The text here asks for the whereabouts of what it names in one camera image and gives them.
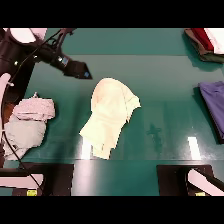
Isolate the black cable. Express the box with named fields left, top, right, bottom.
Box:
left=0, top=29, right=63, bottom=197

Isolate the purple garment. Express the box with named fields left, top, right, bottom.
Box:
left=198, top=80, right=224, bottom=141

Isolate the pale grey garment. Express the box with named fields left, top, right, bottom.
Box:
left=2, top=114, right=47, bottom=161

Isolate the pink white garment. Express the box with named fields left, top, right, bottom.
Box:
left=11, top=93, right=57, bottom=122

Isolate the cream T-shirt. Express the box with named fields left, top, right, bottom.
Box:
left=78, top=77, right=142, bottom=160

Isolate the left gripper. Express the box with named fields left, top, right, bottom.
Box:
left=53, top=53, right=93, bottom=80

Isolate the red garment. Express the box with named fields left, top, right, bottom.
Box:
left=190, top=27, right=215, bottom=52

